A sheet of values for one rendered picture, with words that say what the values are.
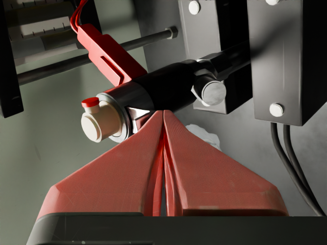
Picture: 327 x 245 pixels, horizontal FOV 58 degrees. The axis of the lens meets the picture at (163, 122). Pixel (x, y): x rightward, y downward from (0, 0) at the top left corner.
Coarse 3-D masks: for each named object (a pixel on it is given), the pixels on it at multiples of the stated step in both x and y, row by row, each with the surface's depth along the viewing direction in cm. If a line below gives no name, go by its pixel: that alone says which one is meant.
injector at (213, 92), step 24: (240, 48) 22; (168, 72) 17; (192, 72) 17; (216, 72) 20; (96, 96) 15; (120, 96) 14; (144, 96) 15; (168, 96) 16; (192, 96) 18; (216, 96) 16
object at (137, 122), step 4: (148, 112) 13; (152, 112) 13; (140, 116) 13; (144, 116) 13; (148, 116) 13; (136, 120) 12; (140, 120) 12; (144, 120) 13; (136, 124) 12; (140, 124) 12; (136, 128) 12; (140, 128) 13
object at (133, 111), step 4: (128, 108) 14; (132, 108) 14; (136, 108) 14; (140, 108) 14; (144, 108) 13; (128, 112) 14; (132, 112) 14; (136, 112) 14; (140, 112) 14; (144, 112) 13; (128, 116) 14; (132, 116) 14; (136, 116) 14; (132, 120) 14; (132, 124) 14; (132, 128) 14; (132, 132) 15
